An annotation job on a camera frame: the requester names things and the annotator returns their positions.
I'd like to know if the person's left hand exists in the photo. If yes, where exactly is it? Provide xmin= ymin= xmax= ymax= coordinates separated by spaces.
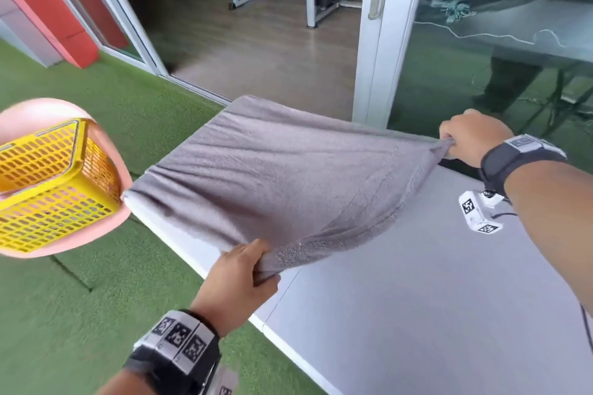
xmin=190 ymin=238 xmax=281 ymax=338

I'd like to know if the red pillar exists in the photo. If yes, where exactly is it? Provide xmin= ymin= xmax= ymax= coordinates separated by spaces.
xmin=0 ymin=0 xmax=131 ymax=70

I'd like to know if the person's right forearm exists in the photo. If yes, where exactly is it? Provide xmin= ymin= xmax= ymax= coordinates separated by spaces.
xmin=503 ymin=160 xmax=593 ymax=318

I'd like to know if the person's left forearm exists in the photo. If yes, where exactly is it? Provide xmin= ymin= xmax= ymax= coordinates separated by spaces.
xmin=95 ymin=368 xmax=156 ymax=395

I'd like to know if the person's right hand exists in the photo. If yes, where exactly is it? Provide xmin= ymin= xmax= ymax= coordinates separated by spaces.
xmin=438 ymin=109 xmax=515 ymax=169

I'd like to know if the black marker-tagged left wrist band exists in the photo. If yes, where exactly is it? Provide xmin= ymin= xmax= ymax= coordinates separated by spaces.
xmin=122 ymin=310 xmax=221 ymax=395

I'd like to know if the white sliding door frame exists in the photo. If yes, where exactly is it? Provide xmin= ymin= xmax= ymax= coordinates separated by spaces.
xmin=351 ymin=0 xmax=435 ymax=131

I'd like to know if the black right wrist band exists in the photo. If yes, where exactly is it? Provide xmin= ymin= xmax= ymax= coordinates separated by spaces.
xmin=478 ymin=134 xmax=569 ymax=199

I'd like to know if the grey towel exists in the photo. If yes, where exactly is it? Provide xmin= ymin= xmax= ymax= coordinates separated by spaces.
xmin=123 ymin=95 xmax=456 ymax=283

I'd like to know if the white marker-tagged wrist camera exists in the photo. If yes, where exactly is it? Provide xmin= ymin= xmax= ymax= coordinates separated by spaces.
xmin=458 ymin=189 xmax=504 ymax=236

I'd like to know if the yellow plastic basket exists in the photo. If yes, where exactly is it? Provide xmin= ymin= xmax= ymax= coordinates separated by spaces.
xmin=0 ymin=118 xmax=124 ymax=255

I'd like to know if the pink round stool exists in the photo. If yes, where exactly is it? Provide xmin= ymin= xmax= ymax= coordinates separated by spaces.
xmin=0 ymin=98 xmax=135 ymax=260

